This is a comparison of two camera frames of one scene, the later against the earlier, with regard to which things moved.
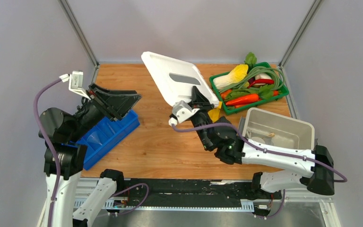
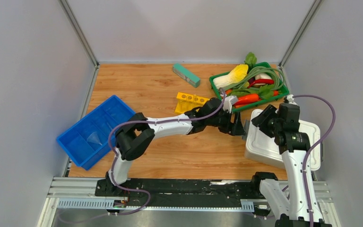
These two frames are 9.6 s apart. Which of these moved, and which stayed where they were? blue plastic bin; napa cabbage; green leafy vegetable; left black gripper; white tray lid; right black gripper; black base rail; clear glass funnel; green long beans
Moved: left black gripper; right black gripper; white tray lid
Stayed: napa cabbage; clear glass funnel; black base rail; green long beans; green leafy vegetable; blue plastic bin
